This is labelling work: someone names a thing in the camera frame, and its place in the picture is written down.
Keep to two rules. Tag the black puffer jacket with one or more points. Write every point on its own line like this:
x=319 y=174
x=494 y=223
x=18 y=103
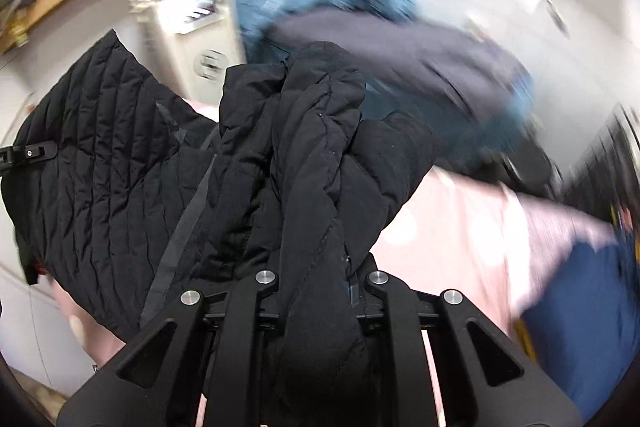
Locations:
x=125 y=187

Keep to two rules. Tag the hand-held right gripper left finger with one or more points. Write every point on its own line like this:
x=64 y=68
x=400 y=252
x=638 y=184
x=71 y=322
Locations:
x=260 y=293

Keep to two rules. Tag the white wall hook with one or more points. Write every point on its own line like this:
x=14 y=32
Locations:
x=542 y=4

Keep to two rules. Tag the pink bed sheet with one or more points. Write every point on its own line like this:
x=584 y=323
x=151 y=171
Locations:
x=465 y=232

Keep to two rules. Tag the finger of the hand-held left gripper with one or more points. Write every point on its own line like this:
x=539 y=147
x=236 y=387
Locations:
x=35 y=153

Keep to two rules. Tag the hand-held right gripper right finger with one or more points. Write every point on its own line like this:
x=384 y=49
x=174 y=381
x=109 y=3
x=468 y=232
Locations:
x=378 y=293

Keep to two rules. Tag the grey purple garment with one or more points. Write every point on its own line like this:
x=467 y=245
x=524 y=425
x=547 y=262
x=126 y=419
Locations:
x=400 y=47

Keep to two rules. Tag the dark cabinet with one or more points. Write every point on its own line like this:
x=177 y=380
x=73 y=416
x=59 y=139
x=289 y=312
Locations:
x=605 y=167

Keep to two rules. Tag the white kiosk with screen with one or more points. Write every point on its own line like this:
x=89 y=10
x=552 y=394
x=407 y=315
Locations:
x=175 y=7

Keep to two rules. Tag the navy blue cloth yellow trim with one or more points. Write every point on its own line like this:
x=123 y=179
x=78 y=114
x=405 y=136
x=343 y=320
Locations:
x=585 y=322

